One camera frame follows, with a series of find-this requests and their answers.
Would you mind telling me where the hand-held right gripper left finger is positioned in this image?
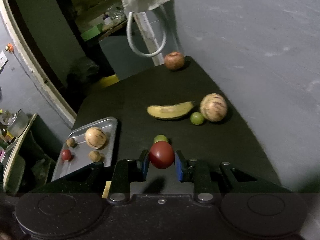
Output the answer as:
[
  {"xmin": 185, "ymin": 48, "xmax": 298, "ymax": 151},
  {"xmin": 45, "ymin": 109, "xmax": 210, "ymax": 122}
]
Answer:
[{"xmin": 32, "ymin": 150, "xmax": 150, "ymax": 203}]

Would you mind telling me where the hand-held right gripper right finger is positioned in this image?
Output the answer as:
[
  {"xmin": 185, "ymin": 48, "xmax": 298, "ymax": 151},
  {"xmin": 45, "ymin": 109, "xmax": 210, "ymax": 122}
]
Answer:
[{"xmin": 174, "ymin": 150, "xmax": 292, "ymax": 203}]

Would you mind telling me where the green grape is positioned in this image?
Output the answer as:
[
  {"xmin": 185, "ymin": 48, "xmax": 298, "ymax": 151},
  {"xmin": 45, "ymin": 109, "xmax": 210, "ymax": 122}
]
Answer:
[
  {"xmin": 153, "ymin": 134, "xmax": 169, "ymax": 144},
  {"xmin": 190, "ymin": 112, "xmax": 205, "ymax": 125}
]

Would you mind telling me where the striped yellow pepino melon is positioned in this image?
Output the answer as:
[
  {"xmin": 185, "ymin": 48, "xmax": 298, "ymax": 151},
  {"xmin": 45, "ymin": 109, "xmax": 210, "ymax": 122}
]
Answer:
[
  {"xmin": 199, "ymin": 93, "xmax": 228, "ymax": 122},
  {"xmin": 85, "ymin": 127, "xmax": 108, "ymax": 150}
]

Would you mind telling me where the yellow banana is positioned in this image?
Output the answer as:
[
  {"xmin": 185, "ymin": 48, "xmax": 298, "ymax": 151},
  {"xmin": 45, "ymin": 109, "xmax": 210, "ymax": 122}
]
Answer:
[{"xmin": 147, "ymin": 101, "xmax": 195, "ymax": 120}]

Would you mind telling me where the rectangular steel tray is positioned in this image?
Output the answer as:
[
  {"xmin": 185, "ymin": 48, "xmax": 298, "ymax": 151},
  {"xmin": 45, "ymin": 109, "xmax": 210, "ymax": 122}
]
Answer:
[{"xmin": 51, "ymin": 116, "xmax": 118, "ymax": 182}]

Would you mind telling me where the yellow plastic basin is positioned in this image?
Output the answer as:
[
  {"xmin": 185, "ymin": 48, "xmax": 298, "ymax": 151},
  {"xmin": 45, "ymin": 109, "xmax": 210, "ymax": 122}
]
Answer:
[{"xmin": 99, "ymin": 74, "xmax": 119, "ymax": 88}]

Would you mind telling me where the reddish brown apple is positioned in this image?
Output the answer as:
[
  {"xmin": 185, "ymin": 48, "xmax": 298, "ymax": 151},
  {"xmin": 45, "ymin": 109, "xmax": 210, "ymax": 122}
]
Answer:
[{"xmin": 164, "ymin": 51, "xmax": 185, "ymax": 71}]

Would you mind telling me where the black bag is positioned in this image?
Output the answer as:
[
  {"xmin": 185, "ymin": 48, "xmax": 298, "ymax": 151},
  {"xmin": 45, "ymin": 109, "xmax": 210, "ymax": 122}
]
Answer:
[{"xmin": 66, "ymin": 56, "xmax": 100, "ymax": 90}]

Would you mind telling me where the wooden kitchen counter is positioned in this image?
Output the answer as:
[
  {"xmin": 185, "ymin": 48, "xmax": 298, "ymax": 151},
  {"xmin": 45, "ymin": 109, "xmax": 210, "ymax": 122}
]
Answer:
[{"xmin": 5, "ymin": 114, "xmax": 38, "ymax": 170}]

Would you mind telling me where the metal cooking pot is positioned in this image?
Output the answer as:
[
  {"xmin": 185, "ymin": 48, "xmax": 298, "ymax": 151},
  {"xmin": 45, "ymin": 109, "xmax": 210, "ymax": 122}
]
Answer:
[{"xmin": 7, "ymin": 109, "xmax": 29, "ymax": 137}]

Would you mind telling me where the wooden shelf board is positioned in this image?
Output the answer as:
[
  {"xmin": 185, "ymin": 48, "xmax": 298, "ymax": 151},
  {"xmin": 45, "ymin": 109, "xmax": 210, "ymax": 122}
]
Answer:
[{"xmin": 99, "ymin": 17, "xmax": 137, "ymax": 40}]

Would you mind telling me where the green box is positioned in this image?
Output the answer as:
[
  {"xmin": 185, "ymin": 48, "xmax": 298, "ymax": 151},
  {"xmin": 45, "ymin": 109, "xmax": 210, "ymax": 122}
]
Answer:
[{"xmin": 81, "ymin": 24, "xmax": 103, "ymax": 41}]

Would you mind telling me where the white looped hose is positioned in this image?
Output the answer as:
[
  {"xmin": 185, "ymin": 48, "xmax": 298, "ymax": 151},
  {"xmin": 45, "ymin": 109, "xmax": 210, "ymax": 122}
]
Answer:
[{"xmin": 127, "ymin": 11, "xmax": 167, "ymax": 57}]

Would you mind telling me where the white painted post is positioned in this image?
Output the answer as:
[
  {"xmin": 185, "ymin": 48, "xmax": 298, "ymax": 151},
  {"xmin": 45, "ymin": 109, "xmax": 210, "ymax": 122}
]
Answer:
[{"xmin": 134, "ymin": 12, "xmax": 165, "ymax": 67}]

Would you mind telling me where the cream door frame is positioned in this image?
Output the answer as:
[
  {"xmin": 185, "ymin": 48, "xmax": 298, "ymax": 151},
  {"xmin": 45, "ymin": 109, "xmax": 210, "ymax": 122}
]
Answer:
[{"xmin": 0, "ymin": 0, "xmax": 77, "ymax": 123}]

